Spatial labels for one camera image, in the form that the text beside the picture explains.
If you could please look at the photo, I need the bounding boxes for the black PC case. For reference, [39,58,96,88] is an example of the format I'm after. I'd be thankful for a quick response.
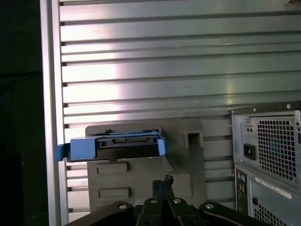
[229,101,301,226]

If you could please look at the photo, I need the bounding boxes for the grey parts rack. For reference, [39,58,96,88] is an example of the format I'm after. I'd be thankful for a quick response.
[85,119,205,226]

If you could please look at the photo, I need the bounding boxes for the hard disk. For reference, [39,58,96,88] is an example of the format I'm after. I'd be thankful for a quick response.
[53,129,166,163]

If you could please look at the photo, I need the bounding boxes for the grey power supply unit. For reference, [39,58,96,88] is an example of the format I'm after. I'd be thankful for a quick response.
[231,110,301,186]

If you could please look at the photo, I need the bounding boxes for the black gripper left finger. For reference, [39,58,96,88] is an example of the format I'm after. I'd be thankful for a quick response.
[68,180,165,226]

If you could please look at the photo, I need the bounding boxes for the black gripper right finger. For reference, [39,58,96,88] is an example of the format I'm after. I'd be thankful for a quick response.
[162,174,266,226]

